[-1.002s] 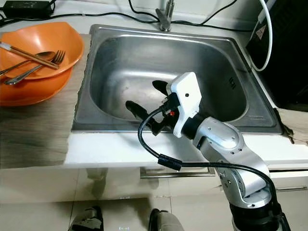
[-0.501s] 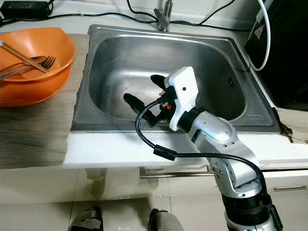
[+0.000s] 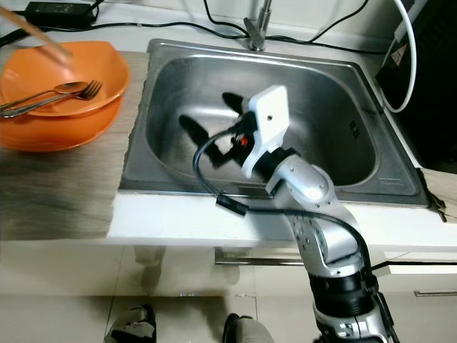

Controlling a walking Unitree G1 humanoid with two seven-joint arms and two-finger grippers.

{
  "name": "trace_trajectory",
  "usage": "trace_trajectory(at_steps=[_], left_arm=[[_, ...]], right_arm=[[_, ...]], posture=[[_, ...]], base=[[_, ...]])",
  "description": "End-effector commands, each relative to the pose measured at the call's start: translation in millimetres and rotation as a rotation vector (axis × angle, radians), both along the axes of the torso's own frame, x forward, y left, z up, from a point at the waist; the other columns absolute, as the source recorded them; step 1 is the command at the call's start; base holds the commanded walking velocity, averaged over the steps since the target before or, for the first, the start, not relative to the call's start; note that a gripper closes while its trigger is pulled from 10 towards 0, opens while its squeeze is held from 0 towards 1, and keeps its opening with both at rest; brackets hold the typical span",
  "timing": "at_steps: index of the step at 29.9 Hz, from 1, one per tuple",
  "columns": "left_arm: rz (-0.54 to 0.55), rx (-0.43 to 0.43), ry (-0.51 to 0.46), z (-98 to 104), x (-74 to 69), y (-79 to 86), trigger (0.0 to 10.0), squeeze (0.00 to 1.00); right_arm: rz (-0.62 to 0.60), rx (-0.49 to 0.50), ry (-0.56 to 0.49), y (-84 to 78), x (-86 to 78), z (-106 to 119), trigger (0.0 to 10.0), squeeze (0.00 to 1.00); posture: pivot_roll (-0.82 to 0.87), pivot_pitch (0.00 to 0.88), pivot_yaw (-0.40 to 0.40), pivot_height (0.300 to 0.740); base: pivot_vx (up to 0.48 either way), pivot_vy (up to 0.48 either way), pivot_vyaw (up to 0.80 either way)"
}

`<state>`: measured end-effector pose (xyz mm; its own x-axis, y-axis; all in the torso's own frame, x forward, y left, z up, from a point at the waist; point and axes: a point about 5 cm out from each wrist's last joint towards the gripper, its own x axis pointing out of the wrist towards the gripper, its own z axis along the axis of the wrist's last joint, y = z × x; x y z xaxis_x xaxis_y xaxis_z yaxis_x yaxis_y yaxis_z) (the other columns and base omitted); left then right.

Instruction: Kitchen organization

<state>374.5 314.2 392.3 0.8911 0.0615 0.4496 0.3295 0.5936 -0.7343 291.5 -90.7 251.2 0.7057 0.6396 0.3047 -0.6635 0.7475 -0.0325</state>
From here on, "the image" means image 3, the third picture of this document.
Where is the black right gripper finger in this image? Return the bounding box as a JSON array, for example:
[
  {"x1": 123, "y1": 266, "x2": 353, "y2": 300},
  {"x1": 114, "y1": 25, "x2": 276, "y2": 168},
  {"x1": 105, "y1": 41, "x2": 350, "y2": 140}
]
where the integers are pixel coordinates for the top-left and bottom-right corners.
[
  {"x1": 179, "y1": 114, "x2": 224, "y2": 152},
  {"x1": 221, "y1": 91, "x2": 252, "y2": 116}
]

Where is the small orange plastic bowl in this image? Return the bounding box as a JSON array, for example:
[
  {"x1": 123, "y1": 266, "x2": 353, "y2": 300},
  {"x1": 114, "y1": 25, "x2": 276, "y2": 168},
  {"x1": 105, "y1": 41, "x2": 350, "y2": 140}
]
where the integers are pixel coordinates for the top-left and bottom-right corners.
[{"x1": 0, "y1": 41, "x2": 131, "y2": 117}]

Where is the large orange plastic bowl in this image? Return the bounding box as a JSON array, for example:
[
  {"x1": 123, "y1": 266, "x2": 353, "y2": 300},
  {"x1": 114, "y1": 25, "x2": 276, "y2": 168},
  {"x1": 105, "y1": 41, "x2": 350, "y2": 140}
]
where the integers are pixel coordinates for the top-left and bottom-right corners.
[{"x1": 0, "y1": 93, "x2": 122, "y2": 152}]

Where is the black kitchen appliance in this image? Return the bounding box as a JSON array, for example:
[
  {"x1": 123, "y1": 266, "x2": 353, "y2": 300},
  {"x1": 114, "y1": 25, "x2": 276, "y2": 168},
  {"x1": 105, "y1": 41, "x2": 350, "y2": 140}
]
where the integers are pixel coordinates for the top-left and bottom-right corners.
[{"x1": 375, "y1": 0, "x2": 457, "y2": 172}]

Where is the stainless steel sink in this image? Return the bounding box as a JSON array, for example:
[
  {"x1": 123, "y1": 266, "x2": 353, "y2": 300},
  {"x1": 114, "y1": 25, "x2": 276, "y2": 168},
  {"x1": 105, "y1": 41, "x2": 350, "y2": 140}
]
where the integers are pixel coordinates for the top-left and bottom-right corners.
[{"x1": 120, "y1": 39, "x2": 433, "y2": 207}]

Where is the steel faucet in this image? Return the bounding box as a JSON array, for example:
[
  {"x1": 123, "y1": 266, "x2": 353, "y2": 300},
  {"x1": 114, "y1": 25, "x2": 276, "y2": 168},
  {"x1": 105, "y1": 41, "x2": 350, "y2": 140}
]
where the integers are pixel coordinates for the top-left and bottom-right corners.
[{"x1": 243, "y1": 0, "x2": 273, "y2": 52}]

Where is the golden metal fork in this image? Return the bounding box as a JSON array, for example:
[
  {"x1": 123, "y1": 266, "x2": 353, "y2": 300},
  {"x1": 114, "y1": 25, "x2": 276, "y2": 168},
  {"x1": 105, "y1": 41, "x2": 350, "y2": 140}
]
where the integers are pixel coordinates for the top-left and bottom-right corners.
[{"x1": 4, "y1": 80, "x2": 103, "y2": 119}]

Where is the golden metal spoon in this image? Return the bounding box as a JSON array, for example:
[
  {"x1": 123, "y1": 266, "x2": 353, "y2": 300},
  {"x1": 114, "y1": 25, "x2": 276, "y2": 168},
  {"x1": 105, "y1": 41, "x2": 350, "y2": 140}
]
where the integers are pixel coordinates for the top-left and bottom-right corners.
[{"x1": 0, "y1": 81, "x2": 90, "y2": 115}]

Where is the beige woven mat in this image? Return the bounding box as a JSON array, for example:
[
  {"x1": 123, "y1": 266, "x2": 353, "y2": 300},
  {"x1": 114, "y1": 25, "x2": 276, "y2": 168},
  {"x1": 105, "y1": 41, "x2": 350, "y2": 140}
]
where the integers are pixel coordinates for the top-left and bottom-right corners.
[{"x1": 0, "y1": 51, "x2": 151, "y2": 240}]

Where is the black power adapter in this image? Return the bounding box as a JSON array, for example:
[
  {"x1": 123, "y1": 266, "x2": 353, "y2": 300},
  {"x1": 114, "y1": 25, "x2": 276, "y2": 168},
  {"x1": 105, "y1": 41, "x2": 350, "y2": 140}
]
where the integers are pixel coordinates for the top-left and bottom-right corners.
[{"x1": 25, "y1": 1, "x2": 94, "y2": 26}]

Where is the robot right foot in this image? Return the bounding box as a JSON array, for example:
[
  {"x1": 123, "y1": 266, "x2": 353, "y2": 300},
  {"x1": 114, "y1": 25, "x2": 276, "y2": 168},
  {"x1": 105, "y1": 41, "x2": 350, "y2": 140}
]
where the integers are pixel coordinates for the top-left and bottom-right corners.
[{"x1": 221, "y1": 314, "x2": 279, "y2": 343}]

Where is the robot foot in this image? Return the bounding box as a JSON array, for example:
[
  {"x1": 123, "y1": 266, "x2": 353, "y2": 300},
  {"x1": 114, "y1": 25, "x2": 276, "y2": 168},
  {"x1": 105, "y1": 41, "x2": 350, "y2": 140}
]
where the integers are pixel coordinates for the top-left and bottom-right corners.
[
  {"x1": 107, "y1": 305, "x2": 161, "y2": 343},
  {"x1": 221, "y1": 314, "x2": 279, "y2": 343}
]

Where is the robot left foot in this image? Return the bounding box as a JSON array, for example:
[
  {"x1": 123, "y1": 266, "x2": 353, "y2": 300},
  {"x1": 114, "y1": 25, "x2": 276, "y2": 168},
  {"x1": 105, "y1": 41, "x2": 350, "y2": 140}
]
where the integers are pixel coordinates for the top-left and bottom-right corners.
[{"x1": 107, "y1": 305, "x2": 161, "y2": 343}]

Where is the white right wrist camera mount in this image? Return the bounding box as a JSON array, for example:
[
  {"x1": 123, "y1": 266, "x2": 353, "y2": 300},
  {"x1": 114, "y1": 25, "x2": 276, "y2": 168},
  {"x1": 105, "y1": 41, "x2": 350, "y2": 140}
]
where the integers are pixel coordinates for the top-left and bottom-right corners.
[{"x1": 241, "y1": 84, "x2": 290, "y2": 179}]

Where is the black power cable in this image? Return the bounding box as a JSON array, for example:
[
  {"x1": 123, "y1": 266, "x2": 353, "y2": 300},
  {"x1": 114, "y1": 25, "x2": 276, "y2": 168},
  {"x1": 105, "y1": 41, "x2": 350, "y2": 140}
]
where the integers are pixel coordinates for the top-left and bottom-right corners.
[
  {"x1": 202, "y1": 0, "x2": 252, "y2": 36},
  {"x1": 270, "y1": 0, "x2": 352, "y2": 42}
]

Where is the silver drawer handle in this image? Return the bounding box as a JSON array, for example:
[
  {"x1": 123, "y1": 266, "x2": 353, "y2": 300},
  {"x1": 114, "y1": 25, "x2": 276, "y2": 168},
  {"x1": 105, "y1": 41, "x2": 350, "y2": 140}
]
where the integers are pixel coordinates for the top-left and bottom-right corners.
[{"x1": 214, "y1": 254, "x2": 318, "y2": 269}]

